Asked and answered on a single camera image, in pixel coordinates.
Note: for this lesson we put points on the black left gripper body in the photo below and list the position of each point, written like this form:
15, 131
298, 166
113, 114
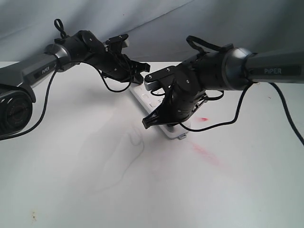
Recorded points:
113, 64

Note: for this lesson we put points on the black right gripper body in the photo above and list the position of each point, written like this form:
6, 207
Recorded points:
181, 101

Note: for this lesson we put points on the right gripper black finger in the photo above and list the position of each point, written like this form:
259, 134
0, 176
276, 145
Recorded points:
162, 115

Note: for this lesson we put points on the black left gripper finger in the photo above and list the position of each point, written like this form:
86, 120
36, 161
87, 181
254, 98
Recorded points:
135, 79
138, 67

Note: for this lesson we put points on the white power strip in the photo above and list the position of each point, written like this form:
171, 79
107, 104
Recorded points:
149, 103

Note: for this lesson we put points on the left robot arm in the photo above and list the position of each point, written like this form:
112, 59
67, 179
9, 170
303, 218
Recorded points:
18, 80

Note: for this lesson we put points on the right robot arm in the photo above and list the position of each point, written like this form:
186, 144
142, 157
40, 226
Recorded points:
236, 68

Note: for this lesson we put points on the white backdrop cloth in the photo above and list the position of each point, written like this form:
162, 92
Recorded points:
157, 29

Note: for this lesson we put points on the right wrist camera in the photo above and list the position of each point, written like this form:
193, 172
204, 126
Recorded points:
162, 78

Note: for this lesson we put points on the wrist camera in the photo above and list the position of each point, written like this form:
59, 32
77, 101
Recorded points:
162, 78
118, 43

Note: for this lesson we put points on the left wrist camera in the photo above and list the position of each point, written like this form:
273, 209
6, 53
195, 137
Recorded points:
118, 43

